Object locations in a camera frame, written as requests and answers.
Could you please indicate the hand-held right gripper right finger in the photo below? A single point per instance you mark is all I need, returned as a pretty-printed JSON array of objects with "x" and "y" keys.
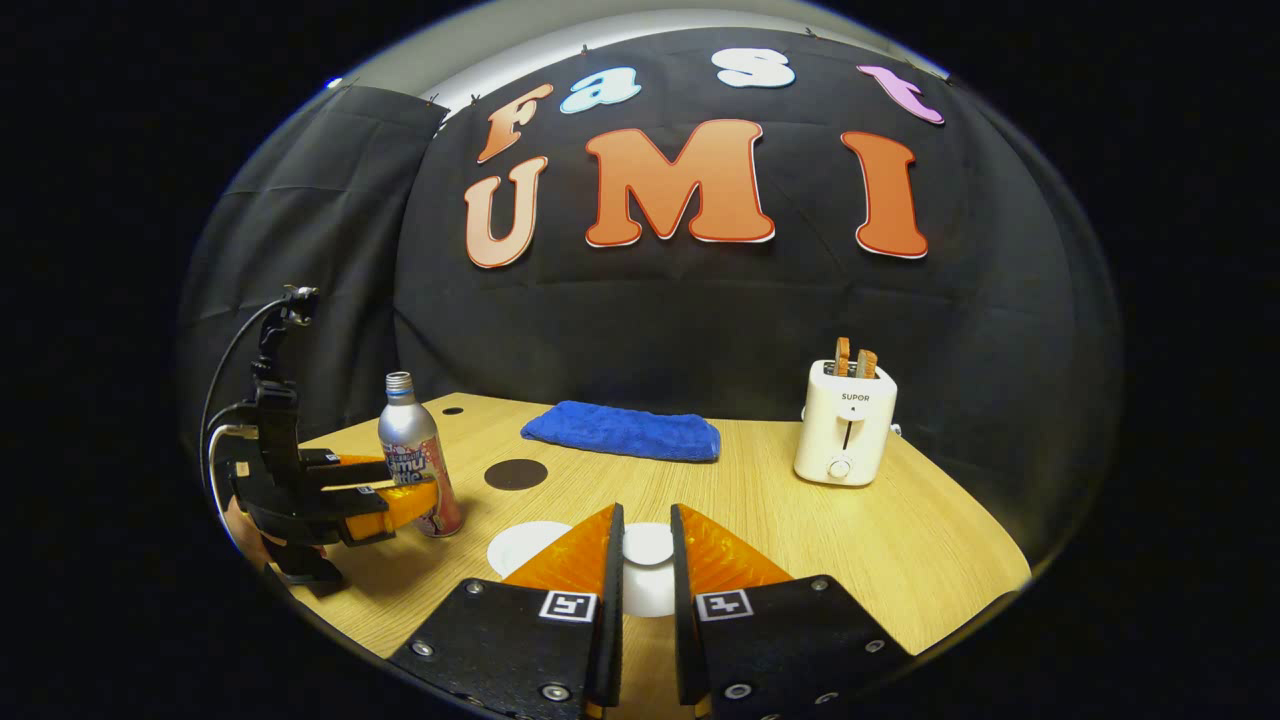
[{"x": 790, "y": 650}]

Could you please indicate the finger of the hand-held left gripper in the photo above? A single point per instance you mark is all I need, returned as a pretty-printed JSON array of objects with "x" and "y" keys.
[
  {"x": 345, "y": 460},
  {"x": 405, "y": 505}
]

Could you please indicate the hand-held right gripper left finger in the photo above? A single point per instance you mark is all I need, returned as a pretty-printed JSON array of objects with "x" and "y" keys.
[{"x": 500, "y": 640}]

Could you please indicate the silver water bottle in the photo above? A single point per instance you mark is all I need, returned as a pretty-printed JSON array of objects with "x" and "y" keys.
[{"x": 408, "y": 430}]

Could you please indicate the white teacup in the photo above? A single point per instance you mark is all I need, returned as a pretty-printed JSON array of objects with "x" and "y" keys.
[{"x": 520, "y": 545}]

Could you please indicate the dark round coaster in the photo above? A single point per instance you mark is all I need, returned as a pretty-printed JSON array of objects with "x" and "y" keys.
[{"x": 516, "y": 474}]

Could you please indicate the white teacup lid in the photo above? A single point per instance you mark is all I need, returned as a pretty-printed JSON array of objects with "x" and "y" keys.
[{"x": 648, "y": 545}]

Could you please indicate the white toaster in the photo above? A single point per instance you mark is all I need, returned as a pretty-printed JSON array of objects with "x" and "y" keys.
[{"x": 845, "y": 430}]

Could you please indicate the blue folded towel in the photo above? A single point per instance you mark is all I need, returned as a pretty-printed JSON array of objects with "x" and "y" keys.
[{"x": 620, "y": 430}]

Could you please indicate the toast slice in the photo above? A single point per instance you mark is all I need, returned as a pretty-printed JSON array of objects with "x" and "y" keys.
[
  {"x": 866, "y": 363},
  {"x": 843, "y": 355}
]

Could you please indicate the black backdrop cloth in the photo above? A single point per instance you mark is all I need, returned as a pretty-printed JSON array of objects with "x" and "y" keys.
[{"x": 700, "y": 320}]

